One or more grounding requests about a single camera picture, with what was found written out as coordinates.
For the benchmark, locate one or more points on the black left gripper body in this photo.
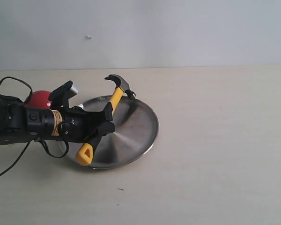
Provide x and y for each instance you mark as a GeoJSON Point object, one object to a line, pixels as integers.
{"type": "Point", "coordinates": [80, 124]}

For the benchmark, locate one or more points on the yellow black claw hammer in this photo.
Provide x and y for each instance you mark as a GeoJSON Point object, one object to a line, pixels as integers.
{"type": "Point", "coordinates": [85, 154]}

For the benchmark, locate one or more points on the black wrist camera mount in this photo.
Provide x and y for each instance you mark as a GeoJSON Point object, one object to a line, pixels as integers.
{"type": "Point", "coordinates": [60, 96]}

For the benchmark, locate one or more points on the red dome push button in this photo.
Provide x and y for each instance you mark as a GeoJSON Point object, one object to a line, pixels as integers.
{"type": "Point", "coordinates": [40, 99]}

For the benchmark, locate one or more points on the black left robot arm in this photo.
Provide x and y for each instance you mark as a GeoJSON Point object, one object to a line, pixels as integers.
{"type": "Point", "coordinates": [21, 124]}

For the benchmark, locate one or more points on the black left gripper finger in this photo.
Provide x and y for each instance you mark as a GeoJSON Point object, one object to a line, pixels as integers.
{"type": "Point", "coordinates": [103, 115]}
{"type": "Point", "coordinates": [98, 133]}

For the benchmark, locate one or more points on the round stainless steel plate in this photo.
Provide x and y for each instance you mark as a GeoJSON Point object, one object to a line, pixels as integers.
{"type": "Point", "coordinates": [136, 129]}

